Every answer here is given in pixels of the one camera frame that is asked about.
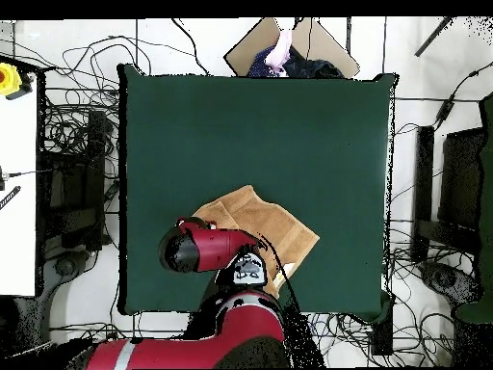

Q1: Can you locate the orange terry towel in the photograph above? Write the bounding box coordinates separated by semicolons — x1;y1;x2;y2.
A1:
191;183;321;300

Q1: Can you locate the black flat panel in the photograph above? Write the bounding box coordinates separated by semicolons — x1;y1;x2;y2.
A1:
437;126;487;232

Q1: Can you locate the dark green table cloth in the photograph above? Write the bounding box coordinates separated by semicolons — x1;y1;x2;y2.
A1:
117;63;399;324

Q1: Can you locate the black low furniture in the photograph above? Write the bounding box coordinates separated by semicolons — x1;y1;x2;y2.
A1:
38;109;109;251

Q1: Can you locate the grey round stand base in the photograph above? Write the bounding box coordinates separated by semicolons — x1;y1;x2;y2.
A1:
45;250;93;298

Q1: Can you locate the blue dotted cloth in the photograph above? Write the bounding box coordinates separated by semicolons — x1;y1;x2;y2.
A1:
246;45;278;78

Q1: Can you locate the white desk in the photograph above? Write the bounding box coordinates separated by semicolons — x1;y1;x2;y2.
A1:
0;57;43;298

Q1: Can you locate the pink cloth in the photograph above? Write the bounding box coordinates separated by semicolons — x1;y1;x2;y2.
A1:
264;29;294;76

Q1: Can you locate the dark navy cloth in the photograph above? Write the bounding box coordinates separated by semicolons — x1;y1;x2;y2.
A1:
282;45;346;79

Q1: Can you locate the black box-shaped stand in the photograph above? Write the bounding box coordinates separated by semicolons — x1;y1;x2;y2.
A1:
370;319;395;357

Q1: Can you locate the brown cardboard box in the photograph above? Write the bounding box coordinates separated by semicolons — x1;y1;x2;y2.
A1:
223;16;361;79

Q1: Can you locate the yellow emergency stop button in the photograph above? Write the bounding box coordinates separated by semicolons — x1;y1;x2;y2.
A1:
0;62;35;101

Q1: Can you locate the black long bar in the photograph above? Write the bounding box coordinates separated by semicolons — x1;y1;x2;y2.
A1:
410;124;435;263

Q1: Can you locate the black stand base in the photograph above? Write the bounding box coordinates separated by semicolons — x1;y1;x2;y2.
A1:
418;260;481;309

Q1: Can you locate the black power adapter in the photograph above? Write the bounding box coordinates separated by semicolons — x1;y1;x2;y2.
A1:
434;97;456;122

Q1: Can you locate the green cloth-covered table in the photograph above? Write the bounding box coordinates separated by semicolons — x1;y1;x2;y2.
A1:
454;92;493;325

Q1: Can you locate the black thin rod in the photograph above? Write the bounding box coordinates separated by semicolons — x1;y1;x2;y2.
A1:
414;15;457;58

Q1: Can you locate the black cable tangle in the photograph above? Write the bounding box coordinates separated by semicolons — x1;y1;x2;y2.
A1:
384;226;457;368
41;34;153;155
315;312;386;368

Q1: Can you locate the metal connector with cable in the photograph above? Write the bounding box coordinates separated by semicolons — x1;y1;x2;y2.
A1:
0;165;47;192

